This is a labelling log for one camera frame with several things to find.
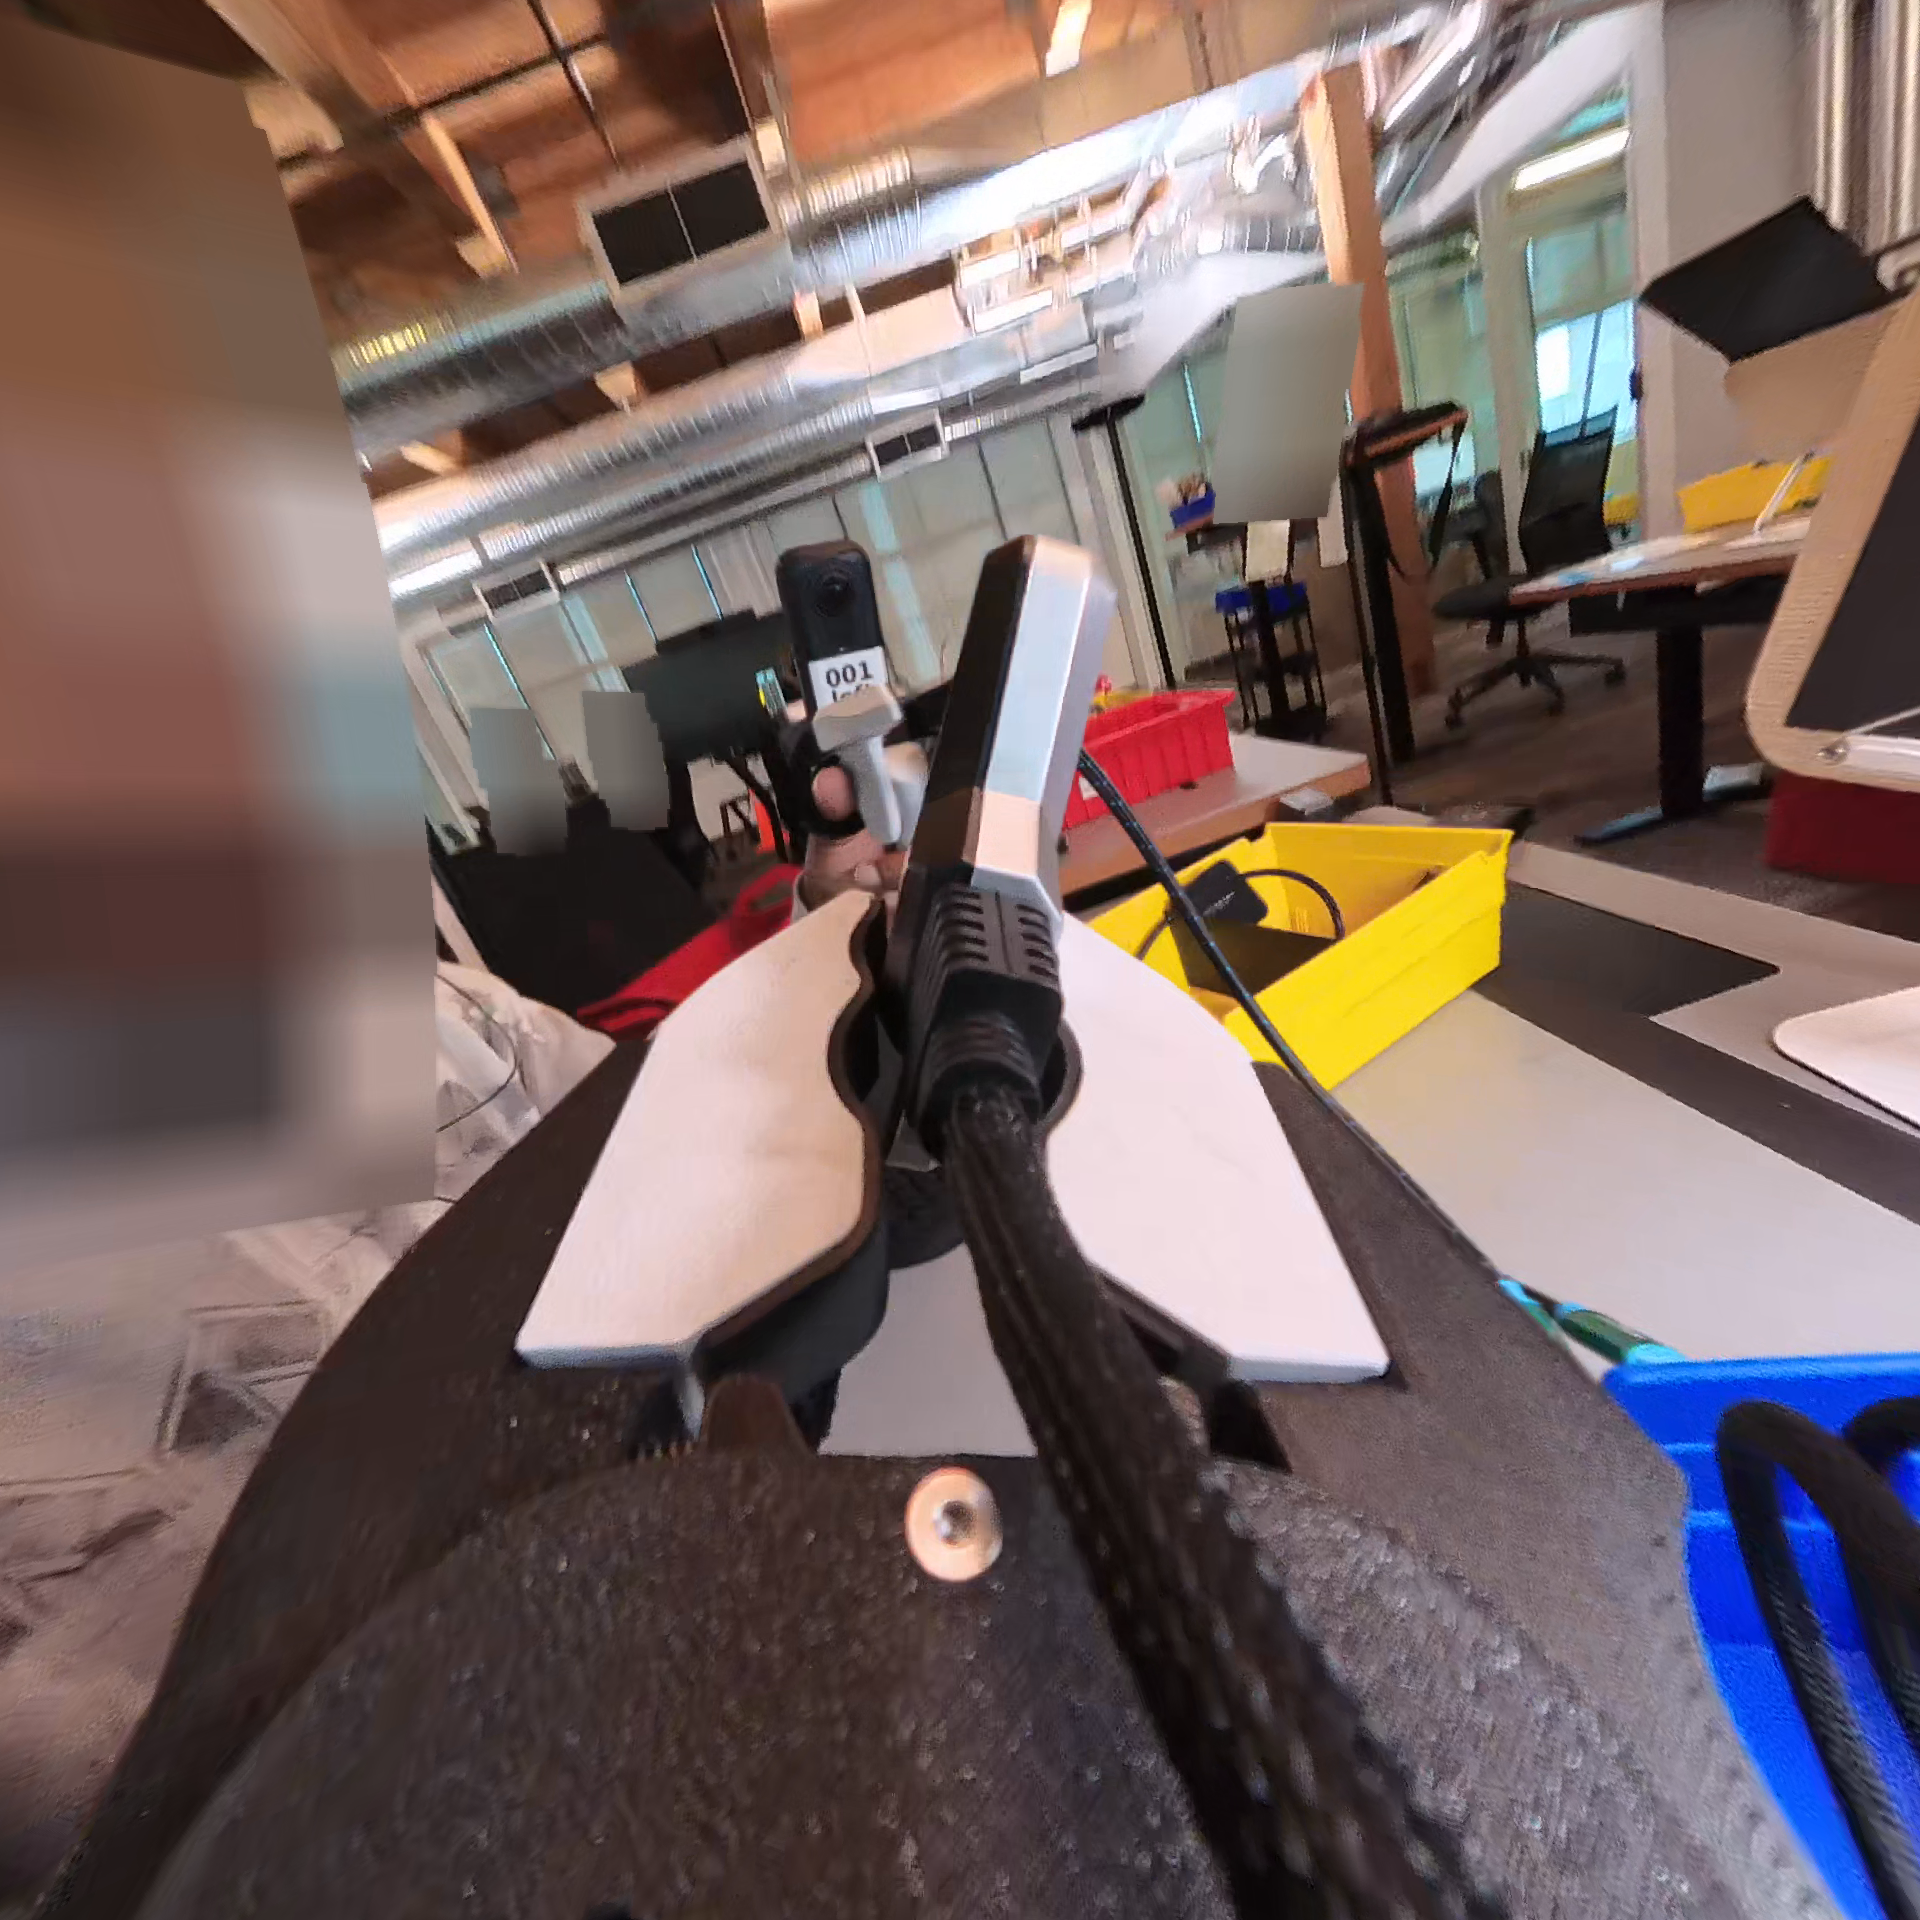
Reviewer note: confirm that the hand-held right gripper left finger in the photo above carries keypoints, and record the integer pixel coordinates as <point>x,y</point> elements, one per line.
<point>705,1184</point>

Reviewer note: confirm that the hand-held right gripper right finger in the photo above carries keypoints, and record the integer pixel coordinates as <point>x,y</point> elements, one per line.
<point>1201,1184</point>

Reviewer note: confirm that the grey hdmi switch box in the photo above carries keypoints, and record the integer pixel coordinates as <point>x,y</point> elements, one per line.
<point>1035,691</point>

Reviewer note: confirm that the yellow plastic bin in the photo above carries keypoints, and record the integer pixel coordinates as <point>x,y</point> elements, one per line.
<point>1394,931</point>
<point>1739,495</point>

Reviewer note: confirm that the blue plastic bin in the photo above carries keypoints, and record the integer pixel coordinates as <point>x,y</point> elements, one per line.
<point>1664,1424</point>

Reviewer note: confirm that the person's left hand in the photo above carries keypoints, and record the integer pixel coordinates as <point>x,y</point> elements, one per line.
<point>856,877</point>

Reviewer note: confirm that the black display on stand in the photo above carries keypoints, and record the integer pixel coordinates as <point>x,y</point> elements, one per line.
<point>705,691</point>

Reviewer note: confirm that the red basket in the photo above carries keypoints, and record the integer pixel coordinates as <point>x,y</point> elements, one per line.
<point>674,967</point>

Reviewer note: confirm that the black bin divider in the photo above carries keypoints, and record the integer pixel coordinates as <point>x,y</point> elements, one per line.
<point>1259,961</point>

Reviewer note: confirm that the black partition panel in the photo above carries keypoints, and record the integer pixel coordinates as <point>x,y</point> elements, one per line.
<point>569,915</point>

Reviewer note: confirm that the black floor lamp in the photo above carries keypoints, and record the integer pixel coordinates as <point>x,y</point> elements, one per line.
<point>1119,411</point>

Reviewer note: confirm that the red ribbed bin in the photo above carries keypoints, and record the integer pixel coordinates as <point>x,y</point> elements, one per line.
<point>1148,751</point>

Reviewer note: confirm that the grey wood-edged table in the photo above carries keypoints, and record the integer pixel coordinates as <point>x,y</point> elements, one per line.
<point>1244,779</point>

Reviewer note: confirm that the cart with blue bins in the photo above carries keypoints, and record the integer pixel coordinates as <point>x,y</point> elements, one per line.
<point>1266,608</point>

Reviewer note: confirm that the tall standing desk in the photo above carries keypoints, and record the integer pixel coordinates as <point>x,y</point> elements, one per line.
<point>1388,495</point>

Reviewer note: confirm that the red storage tote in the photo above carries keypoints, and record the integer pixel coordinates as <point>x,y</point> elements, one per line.
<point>1846,832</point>

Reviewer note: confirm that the black office chair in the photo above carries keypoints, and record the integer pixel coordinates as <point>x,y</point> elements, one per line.
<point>1560,509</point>

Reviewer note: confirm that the brown standing desk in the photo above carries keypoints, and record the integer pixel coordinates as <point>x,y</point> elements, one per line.
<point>1650,569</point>

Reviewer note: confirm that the black wood-edged board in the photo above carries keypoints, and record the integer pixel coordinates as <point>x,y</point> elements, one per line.
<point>1755,284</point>
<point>1862,600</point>

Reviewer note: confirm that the silver air duct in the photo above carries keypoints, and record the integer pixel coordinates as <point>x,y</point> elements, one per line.
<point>599,481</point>
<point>523,338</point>

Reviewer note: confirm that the wooden post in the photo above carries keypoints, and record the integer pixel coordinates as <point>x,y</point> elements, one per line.
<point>1350,224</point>

